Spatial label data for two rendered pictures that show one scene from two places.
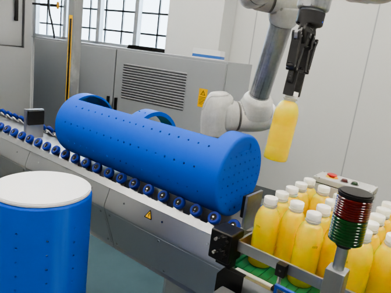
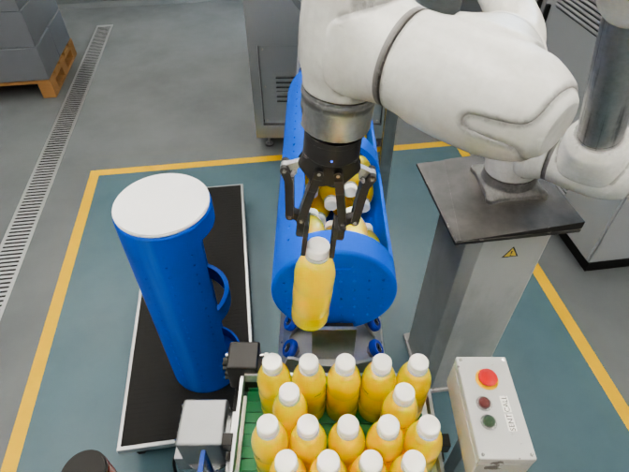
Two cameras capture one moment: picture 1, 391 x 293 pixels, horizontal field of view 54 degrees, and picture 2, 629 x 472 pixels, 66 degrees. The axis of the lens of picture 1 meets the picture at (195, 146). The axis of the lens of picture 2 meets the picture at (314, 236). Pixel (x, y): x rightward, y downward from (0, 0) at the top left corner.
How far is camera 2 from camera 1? 1.15 m
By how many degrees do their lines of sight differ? 55
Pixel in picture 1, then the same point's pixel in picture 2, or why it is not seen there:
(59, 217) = (140, 245)
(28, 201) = (122, 221)
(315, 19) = (311, 154)
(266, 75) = (592, 110)
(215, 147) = (288, 247)
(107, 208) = not seen: hidden behind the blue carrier
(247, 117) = (557, 169)
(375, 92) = not seen: outside the picture
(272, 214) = (263, 380)
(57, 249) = (149, 269)
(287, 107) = (299, 267)
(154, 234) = not seen: hidden behind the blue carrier
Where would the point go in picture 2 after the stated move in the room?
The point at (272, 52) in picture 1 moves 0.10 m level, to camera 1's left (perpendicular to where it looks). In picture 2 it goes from (600, 69) to (555, 51)
